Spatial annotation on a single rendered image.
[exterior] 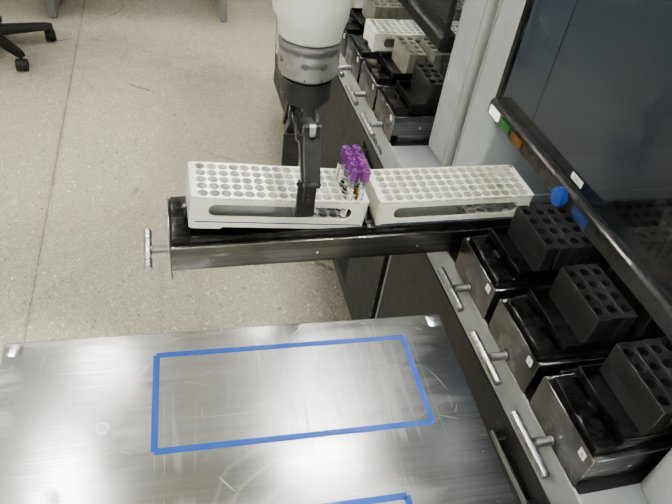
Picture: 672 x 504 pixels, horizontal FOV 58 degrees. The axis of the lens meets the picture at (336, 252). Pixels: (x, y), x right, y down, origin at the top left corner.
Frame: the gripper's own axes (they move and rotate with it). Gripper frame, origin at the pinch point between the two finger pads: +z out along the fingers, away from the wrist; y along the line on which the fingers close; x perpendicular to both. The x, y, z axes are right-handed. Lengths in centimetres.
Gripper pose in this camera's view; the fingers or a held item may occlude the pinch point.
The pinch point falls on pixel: (296, 185)
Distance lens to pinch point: 103.9
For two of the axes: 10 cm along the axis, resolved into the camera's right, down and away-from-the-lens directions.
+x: 9.7, -0.7, 2.5
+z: -1.1, 7.4, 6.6
